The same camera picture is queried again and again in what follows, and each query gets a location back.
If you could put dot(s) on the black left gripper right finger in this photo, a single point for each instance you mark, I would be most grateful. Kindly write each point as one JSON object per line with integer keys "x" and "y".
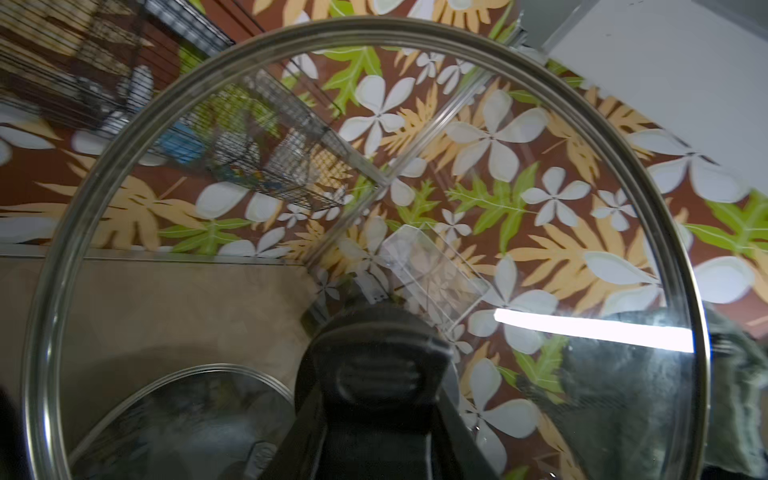
{"x": 458, "y": 455}

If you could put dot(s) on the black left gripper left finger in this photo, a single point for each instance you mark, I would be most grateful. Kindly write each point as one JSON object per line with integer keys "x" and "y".
{"x": 299, "y": 454}

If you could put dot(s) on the glass lid with steel rim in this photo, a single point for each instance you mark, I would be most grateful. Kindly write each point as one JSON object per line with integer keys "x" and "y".
{"x": 215, "y": 421}

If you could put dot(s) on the light green fluffy cloth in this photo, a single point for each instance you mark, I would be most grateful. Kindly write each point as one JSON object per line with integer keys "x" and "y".
{"x": 618, "y": 418}

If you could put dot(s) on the blue object in basket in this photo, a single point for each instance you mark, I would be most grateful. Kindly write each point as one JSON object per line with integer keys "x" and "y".
{"x": 182, "y": 144}

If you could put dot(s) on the black wire basket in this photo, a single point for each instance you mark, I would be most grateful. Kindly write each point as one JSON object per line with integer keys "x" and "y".
{"x": 83, "y": 70}

